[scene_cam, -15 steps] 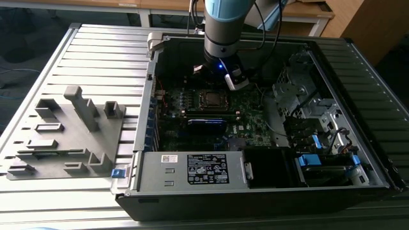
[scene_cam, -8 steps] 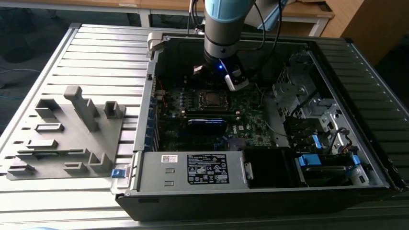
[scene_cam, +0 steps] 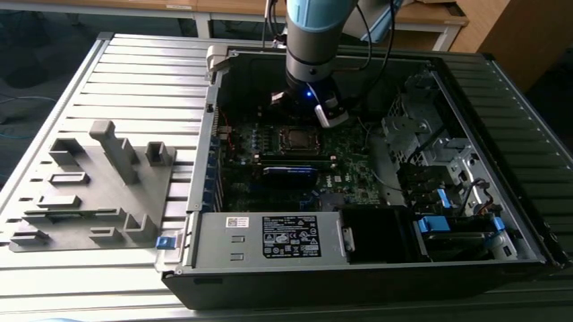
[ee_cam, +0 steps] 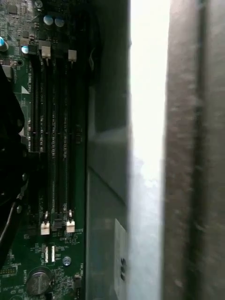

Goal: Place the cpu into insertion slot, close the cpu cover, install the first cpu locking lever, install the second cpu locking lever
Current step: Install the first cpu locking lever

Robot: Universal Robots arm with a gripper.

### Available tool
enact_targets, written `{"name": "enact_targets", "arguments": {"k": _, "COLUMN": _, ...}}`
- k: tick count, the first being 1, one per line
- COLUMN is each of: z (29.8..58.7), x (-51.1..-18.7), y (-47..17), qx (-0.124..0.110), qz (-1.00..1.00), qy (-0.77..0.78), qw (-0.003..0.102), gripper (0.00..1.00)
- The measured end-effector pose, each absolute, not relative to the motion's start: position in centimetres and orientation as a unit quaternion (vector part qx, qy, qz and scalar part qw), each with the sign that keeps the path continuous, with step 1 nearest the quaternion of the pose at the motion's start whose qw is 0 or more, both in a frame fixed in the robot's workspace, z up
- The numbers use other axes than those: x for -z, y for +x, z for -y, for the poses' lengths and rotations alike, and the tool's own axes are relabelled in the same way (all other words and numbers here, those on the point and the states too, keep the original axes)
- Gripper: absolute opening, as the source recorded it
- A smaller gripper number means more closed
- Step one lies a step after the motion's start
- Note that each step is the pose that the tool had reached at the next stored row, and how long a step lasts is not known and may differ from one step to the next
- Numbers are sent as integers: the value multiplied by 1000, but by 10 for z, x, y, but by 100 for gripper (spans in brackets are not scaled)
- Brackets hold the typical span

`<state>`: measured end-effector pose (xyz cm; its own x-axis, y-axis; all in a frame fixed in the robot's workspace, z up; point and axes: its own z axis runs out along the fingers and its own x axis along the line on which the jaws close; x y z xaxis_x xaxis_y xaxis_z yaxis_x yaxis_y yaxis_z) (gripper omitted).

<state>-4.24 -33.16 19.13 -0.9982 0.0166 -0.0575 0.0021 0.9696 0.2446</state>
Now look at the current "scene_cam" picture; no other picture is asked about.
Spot black graphics card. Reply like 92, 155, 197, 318
260, 165, 319, 202

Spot black plastic shroud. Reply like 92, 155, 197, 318
340, 207, 415, 265

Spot black wire bundle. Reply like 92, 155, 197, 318
459, 176, 502, 216

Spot brown chipset heatsink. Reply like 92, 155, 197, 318
319, 192, 347, 211

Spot CPU socket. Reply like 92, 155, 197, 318
275, 123, 327, 158

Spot grey power supply unit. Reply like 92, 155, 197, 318
191, 211, 348, 268

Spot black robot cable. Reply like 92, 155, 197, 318
348, 0, 398, 107

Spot thin black wire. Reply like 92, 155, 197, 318
407, 120, 448, 166

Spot silver metal drive cage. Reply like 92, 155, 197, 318
379, 63, 482, 178

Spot wooden cabinet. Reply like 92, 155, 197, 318
448, 0, 573, 92

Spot silver CPU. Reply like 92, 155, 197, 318
285, 129, 315, 148

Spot wooden desk white frame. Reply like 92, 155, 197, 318
196, 0, 470, 52
0, 0, 211, 38

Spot green motherboard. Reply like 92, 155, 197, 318
213, 109, 392, 213

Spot green RAM stick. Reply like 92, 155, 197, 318
257, 152, 335, 166

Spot blue disk carrier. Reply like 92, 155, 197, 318
411, 215, 506, 263

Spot metal socket cover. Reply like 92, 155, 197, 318
277, 125, 324, 156

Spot black open PC case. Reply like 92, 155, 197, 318
153, 45, 571, 311

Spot thin blue cable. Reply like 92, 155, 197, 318
0, 95, 60, 139

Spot grey parts rack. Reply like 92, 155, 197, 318
6, 119, 179, 252

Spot grey case corner bracket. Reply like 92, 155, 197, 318
204, 44, 232, 82

